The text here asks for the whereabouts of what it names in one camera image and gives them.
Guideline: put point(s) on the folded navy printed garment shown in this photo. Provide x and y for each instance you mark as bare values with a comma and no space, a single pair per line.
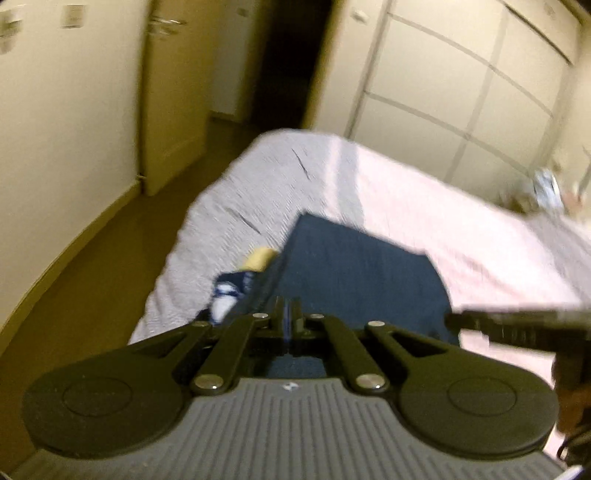
228,295

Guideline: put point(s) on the person's right hand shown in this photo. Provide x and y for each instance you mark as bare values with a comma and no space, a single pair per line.
572,410

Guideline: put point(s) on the yellow garment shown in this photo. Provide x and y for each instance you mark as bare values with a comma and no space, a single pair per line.
259,259

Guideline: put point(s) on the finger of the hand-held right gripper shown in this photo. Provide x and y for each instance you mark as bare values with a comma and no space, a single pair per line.
475,319

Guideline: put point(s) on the bed with pink cover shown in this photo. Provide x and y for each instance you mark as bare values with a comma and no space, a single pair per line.
415,194

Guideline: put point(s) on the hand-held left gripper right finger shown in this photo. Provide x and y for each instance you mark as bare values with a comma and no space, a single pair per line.
298,323

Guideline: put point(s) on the blue and white cloth pile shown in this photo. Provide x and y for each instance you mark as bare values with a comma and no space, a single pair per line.
545,187

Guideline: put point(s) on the small wall switch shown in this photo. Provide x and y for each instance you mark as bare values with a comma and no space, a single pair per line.
75,16

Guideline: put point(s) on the cream panelled wardrobe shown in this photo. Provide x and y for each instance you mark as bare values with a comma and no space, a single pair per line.
438,92

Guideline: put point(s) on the dark blue denim jeans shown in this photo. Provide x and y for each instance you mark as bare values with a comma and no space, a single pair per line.
360,277

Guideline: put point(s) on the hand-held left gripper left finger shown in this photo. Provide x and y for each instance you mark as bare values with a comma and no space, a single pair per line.
279,323

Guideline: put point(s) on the switch beside wardrobe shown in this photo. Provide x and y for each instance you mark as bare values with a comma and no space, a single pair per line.
360,16

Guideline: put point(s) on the wooden door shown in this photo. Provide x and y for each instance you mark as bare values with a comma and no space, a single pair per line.
175,92

